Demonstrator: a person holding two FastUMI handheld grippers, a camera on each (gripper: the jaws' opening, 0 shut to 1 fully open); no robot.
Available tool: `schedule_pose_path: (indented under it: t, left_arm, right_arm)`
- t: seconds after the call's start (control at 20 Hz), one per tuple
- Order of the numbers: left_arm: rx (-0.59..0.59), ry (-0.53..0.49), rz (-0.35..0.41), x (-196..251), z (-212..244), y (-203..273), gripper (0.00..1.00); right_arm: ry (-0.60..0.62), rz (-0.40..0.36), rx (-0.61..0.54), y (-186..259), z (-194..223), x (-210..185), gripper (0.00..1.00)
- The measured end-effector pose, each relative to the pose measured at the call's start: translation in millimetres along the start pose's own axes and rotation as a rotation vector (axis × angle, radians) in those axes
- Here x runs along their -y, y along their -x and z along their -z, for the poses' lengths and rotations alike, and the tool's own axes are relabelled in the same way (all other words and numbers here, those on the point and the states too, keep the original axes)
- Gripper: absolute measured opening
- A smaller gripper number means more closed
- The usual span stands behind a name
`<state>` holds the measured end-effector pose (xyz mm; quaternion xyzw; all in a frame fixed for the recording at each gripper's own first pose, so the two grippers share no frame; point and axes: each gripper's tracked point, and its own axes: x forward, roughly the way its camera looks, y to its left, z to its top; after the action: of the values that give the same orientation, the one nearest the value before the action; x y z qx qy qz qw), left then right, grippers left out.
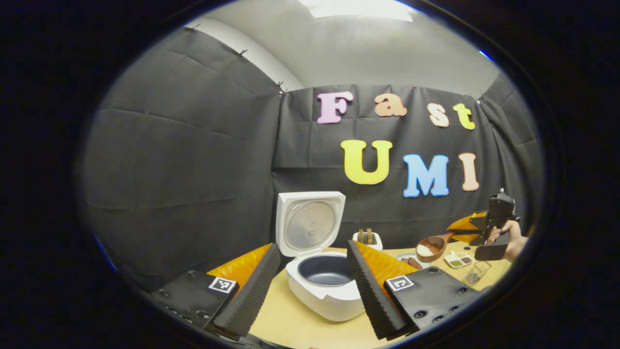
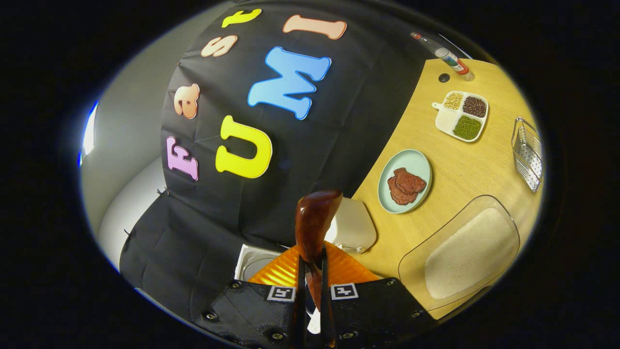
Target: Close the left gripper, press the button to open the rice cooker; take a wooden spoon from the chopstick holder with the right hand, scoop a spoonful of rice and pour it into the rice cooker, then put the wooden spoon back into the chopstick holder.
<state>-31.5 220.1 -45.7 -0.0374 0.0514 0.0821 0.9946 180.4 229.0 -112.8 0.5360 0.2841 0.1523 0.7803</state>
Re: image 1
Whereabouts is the large ceiling light panel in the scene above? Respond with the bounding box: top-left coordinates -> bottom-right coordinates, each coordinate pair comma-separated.
299,0 -> 415,22

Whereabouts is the brown wooden spoon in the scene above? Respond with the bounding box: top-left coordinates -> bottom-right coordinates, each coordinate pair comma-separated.
416,232 -> 456,263

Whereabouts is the white rice cooker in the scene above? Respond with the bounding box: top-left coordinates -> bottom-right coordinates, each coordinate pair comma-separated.
276,190 -> 367,322

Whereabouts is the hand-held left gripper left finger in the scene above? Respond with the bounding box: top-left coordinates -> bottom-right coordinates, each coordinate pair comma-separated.
144,242 -> 281,341

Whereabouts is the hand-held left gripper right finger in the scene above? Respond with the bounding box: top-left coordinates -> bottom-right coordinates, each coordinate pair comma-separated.
346,239 -> 485,341

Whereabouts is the black backdrop cloth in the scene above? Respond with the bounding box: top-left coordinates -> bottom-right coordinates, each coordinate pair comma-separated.
82,27 -> 545,291

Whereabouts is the white divided bean dish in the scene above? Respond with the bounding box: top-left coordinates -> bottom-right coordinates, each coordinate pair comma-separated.
444,251 -> 474,269

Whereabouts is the pale green plate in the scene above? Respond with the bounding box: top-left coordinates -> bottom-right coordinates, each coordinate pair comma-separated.
395,252 -> 427,270

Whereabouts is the white toaster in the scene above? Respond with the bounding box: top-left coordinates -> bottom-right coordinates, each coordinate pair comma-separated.
352,232 -> 383,251

